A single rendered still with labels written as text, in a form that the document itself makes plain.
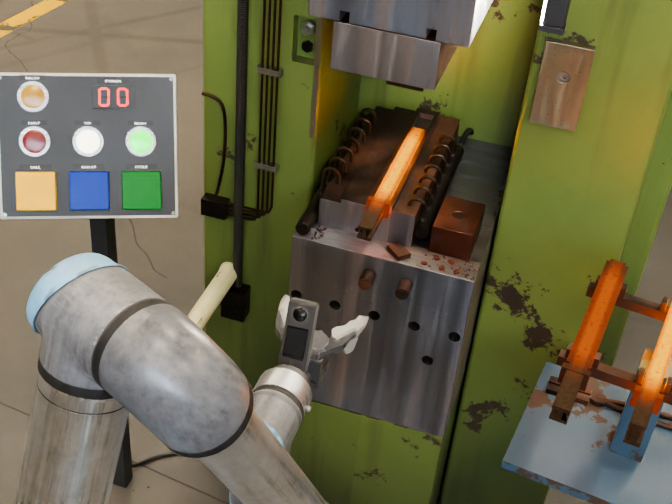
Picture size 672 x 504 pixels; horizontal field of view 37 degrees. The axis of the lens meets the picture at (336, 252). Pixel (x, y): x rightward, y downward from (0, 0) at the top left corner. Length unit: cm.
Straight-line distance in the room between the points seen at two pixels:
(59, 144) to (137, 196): 18
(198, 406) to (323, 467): 142
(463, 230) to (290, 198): 44
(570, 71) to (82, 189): 95
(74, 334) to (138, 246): 244
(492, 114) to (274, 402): 110
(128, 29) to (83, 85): 302
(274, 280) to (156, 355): 137
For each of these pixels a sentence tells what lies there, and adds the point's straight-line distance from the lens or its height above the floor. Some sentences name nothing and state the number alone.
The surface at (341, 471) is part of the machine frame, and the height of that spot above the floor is 27.
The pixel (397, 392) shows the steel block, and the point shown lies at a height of 57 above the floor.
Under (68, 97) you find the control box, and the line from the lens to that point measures 202.
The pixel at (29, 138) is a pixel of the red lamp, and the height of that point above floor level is 110.
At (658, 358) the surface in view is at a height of 102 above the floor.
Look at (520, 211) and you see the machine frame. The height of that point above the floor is 97.
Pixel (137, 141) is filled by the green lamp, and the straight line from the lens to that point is 201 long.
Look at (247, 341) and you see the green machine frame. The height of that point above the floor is 40.
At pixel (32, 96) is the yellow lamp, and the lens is 203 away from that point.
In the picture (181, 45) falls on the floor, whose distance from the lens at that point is 488.
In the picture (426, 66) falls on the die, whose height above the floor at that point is 131.
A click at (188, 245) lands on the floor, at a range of 354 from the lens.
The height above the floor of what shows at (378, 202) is 101.
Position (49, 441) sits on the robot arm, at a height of 124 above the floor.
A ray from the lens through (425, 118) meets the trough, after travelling 236.
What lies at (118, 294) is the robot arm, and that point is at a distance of 111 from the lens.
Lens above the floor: 213
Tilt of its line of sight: 37 degrees down
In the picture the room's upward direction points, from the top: 5 degrees clockwise
